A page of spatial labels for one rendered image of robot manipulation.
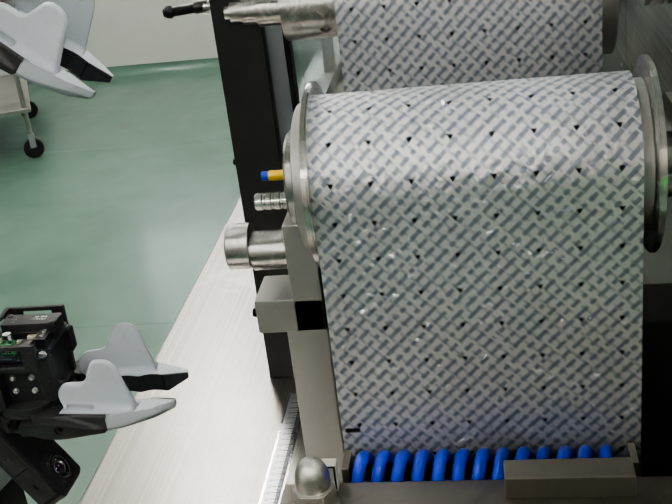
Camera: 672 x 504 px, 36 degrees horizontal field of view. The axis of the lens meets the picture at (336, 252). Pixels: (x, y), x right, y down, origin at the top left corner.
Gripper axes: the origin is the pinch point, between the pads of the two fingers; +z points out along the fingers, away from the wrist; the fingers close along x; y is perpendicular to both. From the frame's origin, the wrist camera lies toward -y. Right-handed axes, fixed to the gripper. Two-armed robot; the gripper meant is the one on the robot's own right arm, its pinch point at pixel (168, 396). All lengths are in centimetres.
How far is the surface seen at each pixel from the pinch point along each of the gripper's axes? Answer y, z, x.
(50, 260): -109, -141, 271
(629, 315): 5.8, 36.6, -0.2
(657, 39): 15, 46, 46
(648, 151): 18.2, 37.9, 0.7
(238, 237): 10.3, 5.8, 8.2
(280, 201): 15.0, 10.8, 3.7
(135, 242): -109, -110, 284
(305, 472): -2.0, 12.3, -7.9
